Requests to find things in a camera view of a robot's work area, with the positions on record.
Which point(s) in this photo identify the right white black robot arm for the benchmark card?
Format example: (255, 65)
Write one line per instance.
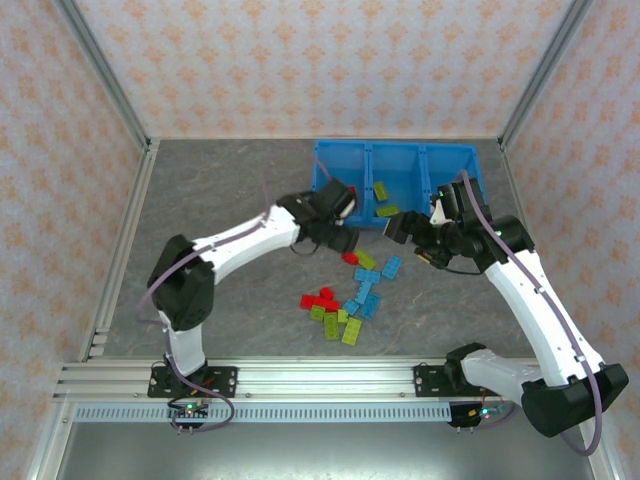
(530, 310)

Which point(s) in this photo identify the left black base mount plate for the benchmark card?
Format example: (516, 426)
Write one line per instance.
(225, 380)

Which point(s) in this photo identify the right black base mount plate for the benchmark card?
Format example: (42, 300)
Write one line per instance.
(425, 382)

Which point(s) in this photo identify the short aluminium frame leg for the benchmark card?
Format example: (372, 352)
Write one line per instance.
(604, 467)
(47, 450)

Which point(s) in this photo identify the small blue lego brick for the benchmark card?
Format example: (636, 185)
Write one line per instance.
(351, 307)

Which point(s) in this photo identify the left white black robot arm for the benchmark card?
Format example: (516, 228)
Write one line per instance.
(240, 240)

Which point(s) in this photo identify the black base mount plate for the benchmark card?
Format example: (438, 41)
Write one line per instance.
(225, 380)
(425, 382)

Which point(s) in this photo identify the long red lego brick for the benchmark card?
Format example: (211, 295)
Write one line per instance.
(331, 305)

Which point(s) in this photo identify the grey metal panel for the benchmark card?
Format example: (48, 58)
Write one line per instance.
(300, 452)

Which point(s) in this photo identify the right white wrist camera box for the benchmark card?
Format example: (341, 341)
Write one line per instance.
(439, 212)

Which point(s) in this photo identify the wide aluminium base rail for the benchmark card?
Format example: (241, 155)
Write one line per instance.
(325, 380)

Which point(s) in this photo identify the aluminium table side rail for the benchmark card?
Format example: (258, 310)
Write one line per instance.
(512, 185)
(120, 250)

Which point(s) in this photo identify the small green lego brick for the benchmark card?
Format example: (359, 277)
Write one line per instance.
(343, 316)
(317, 313)

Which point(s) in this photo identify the aluminium frame post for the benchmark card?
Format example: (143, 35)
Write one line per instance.
(100, 70)
(545, 70)

